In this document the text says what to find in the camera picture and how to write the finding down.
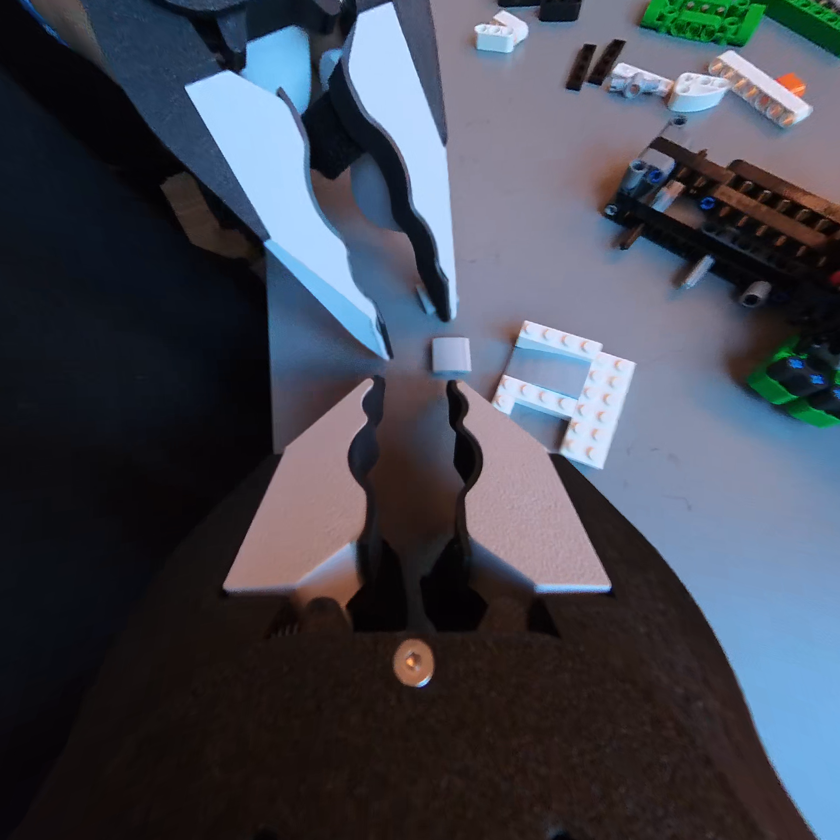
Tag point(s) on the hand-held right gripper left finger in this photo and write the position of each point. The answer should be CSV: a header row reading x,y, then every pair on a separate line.
x,y
308,505

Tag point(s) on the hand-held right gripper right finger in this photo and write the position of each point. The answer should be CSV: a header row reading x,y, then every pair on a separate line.
x,y
525,518

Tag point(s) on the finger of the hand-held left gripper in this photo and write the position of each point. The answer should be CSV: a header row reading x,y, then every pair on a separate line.
x,y
394,131
262,170

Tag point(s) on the white brick plate assembly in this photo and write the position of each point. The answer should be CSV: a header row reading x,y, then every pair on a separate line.
x,y
604,407

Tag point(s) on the small pale grey brick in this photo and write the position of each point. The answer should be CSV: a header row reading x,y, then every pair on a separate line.
x,y
426,298

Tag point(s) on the small white bent beam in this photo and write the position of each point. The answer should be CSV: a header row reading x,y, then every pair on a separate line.
x,y
502,29

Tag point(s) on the black toy strip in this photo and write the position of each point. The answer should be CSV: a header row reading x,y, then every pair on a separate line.
x,y
581,65
607,61

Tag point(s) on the person's black clothing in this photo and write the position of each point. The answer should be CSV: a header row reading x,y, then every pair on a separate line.
x,y
98,394

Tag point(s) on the grey toy connector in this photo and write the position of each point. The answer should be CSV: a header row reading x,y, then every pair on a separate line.
x,y
636,82

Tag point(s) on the green black brick assembly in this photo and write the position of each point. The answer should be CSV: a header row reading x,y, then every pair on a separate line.
x,y
774,387

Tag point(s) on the grey toy axle pin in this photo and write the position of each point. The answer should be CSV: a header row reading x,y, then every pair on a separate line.
x,y
695,271

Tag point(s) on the white bent toy beam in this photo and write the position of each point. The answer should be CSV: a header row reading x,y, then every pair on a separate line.
x,y
697,88

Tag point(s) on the grey toy bush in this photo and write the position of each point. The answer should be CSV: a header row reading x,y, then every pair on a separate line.
x,y
754,293

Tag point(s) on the long white toy beam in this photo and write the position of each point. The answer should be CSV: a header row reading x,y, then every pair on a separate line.
x,y
761,88

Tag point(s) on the toy truck model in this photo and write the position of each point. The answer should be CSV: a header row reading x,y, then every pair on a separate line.
x,y
754,216

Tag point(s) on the orange toy piece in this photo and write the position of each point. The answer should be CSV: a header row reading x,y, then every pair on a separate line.
x,y
791,83

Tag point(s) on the green toy beam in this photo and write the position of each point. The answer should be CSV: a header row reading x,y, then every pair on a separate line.
x,y
807,16

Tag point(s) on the green toy frame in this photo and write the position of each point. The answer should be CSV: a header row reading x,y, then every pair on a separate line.
x,y
702,19

